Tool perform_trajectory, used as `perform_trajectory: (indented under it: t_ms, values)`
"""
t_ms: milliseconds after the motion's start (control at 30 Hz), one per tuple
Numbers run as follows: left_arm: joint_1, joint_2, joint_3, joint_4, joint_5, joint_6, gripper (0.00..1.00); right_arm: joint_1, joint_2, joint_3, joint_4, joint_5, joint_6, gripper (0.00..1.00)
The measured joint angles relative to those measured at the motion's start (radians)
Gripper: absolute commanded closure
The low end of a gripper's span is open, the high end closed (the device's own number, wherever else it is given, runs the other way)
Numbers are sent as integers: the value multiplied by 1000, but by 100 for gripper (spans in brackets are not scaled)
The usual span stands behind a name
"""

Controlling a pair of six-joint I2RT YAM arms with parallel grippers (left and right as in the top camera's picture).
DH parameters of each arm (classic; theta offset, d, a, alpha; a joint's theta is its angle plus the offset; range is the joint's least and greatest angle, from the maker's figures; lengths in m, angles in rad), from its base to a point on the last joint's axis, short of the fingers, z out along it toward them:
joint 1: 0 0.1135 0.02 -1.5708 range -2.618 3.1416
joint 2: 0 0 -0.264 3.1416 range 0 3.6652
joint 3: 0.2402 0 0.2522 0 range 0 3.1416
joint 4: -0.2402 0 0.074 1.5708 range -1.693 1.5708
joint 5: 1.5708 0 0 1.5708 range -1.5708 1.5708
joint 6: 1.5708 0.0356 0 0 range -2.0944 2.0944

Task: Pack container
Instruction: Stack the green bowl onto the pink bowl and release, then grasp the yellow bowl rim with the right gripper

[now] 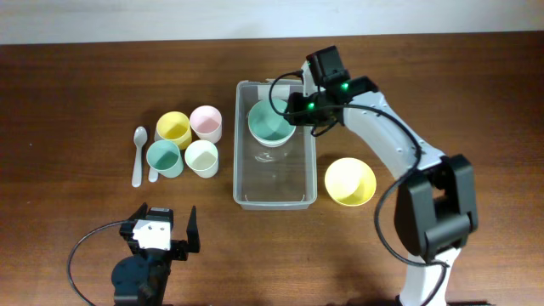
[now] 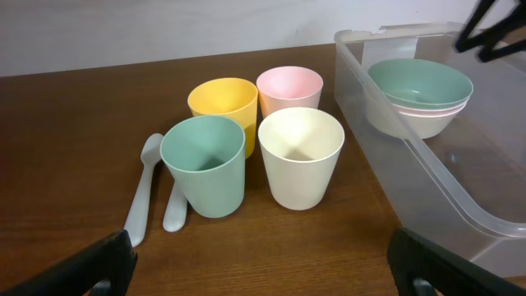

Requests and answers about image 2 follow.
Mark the cream plastic cup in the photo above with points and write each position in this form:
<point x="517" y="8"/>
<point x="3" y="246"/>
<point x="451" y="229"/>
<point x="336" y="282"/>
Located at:
<point x="300" y="148"/>

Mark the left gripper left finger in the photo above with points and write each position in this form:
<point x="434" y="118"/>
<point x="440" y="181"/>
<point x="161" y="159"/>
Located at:
<point x="104" y="268"/>

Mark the short white plastic spoon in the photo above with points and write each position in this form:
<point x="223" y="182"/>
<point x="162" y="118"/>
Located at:
<point x="176" y="211"/>

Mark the pink plastic cup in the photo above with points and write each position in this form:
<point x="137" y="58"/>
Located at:
<point x="287" y="87"/>

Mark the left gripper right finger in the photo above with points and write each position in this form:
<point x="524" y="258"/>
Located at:
<point x="422" y="267"/>

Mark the yellow plastic cup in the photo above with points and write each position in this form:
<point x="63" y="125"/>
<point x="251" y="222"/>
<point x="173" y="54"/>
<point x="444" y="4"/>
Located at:
<point x="231" y="97"/>

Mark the white plastic bowl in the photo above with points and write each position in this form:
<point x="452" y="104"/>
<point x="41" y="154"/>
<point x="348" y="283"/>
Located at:
<point x="424" y="127"/>

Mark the clear plastic storage container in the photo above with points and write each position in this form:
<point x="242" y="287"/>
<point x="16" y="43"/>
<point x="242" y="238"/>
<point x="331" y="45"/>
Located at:
<point x="464" y="188"/>

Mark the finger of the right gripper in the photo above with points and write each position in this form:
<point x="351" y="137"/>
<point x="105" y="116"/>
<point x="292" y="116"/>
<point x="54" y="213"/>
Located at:
<point x="492" y="36"/>

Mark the pink plastic bowl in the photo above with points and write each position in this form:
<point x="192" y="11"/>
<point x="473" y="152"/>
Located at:
<point x="429" y="113"/>

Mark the green plastic bowl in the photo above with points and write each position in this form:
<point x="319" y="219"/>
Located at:
<point x="421" y="84"/>

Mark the green plastic cup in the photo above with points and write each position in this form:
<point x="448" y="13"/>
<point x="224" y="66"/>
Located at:
<point x="206" y="156"/>

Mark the long white plastic spoon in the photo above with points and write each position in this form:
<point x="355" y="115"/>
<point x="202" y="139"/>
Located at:
<point x="137" y="216"/>

